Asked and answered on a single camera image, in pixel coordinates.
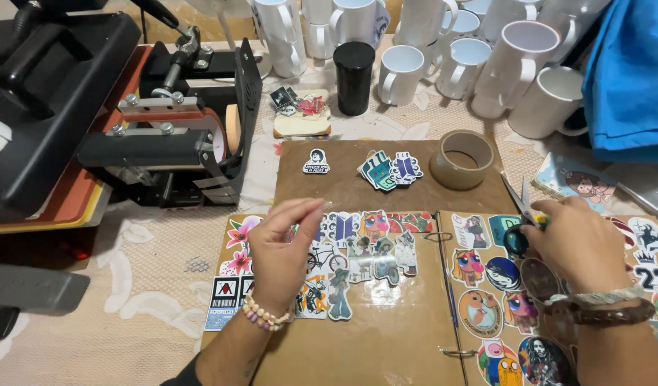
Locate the black and white figure sticker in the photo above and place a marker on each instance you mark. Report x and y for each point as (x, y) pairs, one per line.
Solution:
(316, 162)

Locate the beige lace tablecloth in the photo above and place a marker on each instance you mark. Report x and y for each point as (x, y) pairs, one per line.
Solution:
(147, 279)

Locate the person's right fingers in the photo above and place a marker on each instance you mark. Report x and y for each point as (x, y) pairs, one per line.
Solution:
(540, 233)

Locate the blue cloth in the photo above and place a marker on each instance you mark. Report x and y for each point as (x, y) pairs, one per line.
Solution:
(629, 86)

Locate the black mug heat press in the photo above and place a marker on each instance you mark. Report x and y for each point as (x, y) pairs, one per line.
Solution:
(163, 145)

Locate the person's right hand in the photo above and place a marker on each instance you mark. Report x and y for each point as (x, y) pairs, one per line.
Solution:
(581, 246)

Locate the person's left hand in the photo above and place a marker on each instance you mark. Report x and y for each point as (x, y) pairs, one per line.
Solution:
(278, 257)

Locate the person's left fingers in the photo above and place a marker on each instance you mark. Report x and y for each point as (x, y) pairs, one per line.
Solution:
(302, 210)

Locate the black cylindrical container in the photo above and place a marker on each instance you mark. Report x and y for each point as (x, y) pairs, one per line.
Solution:
(354, 80)

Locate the blue and white sticker pile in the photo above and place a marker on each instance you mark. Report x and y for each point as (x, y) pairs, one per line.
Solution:
(388, 171)

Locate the black and orange flat heat press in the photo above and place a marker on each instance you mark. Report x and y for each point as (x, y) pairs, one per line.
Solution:
(45, 107)

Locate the brown packing tape roll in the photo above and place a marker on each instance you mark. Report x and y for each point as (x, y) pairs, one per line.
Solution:
(441, 171)

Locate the array of pasted colourful stickers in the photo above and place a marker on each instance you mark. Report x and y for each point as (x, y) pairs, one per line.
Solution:
(372, 252)

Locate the small cartoon cover notebook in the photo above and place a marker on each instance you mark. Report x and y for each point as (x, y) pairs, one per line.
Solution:
(570, 179)

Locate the group of white mugs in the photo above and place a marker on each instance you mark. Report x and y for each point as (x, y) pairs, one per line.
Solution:
(514, 69)

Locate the brown cardboard board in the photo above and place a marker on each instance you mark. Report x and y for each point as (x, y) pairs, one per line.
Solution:
(350, 193)

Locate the clear plastic sleeve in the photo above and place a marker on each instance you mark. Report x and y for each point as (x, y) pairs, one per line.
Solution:
(650, 187)

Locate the black and red sticker pile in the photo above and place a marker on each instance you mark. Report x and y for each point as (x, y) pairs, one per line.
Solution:
(307, 104)

